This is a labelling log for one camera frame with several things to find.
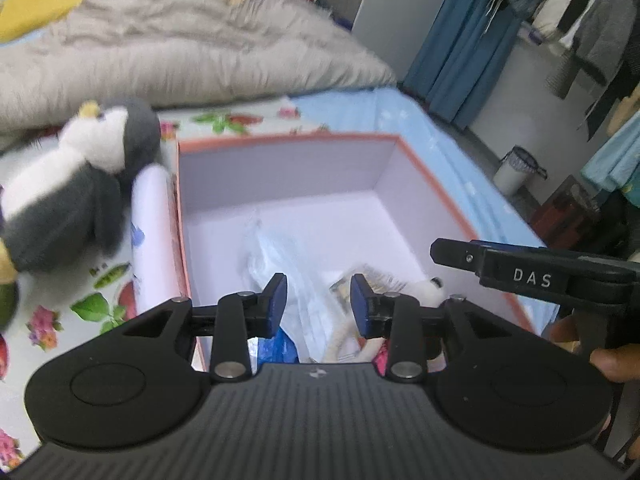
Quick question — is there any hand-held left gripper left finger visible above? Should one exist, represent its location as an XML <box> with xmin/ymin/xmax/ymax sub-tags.
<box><xmin>121</xmin><ymin>272</ymin><xmax>289</xmax><ymax>384</ymax></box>

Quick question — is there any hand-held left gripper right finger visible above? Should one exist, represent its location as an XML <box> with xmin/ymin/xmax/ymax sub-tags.
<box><xmin>349</xmin><ymin>272</ymin><xmax>520</xmax><ymax>385</ymax></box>

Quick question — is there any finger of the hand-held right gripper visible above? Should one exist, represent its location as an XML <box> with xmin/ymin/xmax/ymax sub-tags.
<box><xmin>430</xmin><ymin>237</ymin><xmax>484</xmax><ymax>278</ymax></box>
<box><xmin>469</xmin><ymin>240</ymin><xmax>548</xmax><ymax>252</ymax></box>

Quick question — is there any white paper card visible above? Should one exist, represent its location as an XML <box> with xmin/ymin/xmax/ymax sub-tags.
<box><xmin>357</xmin><ymin>261</ymin><xmax>407</xmax><ymax>295</ymax></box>

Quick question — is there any light blue face mask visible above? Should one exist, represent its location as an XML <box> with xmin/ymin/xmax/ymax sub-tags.
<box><xmin>244</xmin><ymin>220</ymin><xmax>328</xmax><ymax>363</ymax></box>

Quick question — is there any beige rope hair tie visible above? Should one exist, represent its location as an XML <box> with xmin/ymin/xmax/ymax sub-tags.
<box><xmin>321</xmin><ymin>317</ymin><xmax>388</xmax><ymax>363</ymax></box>

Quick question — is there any orange cardboard box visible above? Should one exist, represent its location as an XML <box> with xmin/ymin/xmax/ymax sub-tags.
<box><xmin>175</xmin><ymin>132</ymin><xmax>561</xmax><ymax>373</ymax></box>

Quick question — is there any person's right hand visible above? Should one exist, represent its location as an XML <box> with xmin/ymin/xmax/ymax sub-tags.
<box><xmin>546</xmin><ymin>316</ymin><xmax>628</xmax><ymax>386</ymax></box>

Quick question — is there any red brown stool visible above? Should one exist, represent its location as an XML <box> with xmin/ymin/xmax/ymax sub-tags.
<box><xmin>530</xmin><ymin>175</ymin><xmax>628</xmax><ymax>263</ymax></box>

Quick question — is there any white trash bin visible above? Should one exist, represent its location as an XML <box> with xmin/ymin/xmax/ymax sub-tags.
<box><xmin>493</xmin><ymin>146</ymin><xmax>549</xmax><ymax>197</ymax></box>

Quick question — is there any light blue garment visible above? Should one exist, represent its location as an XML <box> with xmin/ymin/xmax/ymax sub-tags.
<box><xmin>580</xmin><ymin>110</ymin><xmax>640</xmax><ymax>196</ymax></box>

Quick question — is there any white spray can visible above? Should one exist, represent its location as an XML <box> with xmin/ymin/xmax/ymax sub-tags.
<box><xmin>130</xmin><ymin>164</ymin><xmax>193</xmax><ymax>333</ymax></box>

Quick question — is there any fruit print tablecloth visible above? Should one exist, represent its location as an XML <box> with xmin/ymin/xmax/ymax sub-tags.
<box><xmin>0</xmin><ymin>100</ymin><xmax>331</xmax><ymax>468</ymax></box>

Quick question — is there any blue curtain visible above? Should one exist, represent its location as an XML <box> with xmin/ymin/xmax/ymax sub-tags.
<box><xmin>402</xmin><ymin>0</ymin><xmax>528</xmax><ymax>131</ymax></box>

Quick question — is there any grey penguin plush toy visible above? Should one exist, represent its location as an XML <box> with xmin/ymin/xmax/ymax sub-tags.
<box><xmin>0</xmin><ymin>100</ymin><xmax>162</xmax><ymax>286</ymax></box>

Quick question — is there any grey striped cardigan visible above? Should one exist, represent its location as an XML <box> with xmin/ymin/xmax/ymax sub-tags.
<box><xmin>545</xmin><ymin>0</ymin><xmax>640</xmax><ymax>141</ymax></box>

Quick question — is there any hanging white garment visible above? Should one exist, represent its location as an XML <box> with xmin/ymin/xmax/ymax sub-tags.
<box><xmin>532</xmin><ymin>0</ymin><xmax>596</xmax><ymax>51</ymax></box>

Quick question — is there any grey white wardrobe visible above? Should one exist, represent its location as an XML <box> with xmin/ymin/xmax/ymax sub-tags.
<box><xmin>352</xmin><ymin>0</ymin><xmax>463</xmax><ymax>86</ymax></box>

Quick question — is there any grey duvet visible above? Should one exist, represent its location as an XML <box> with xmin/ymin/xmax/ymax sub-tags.
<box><xmin>0</xmin><ymin>0</ymin><xmax>398</xmax><ymax>136</ymax></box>

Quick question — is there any yellow pillow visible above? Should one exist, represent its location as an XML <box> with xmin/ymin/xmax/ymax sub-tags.
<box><xmin>0</xmin><ymin>0</ymin><xmax>110</xmax><ymax>43</ymax></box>

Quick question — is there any green long-handled massage brush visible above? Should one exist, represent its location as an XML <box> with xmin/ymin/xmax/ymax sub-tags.
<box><xmin>0</xmin><ymin>280</ymin><xmax>20</xmax><ymax>332</ymax></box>

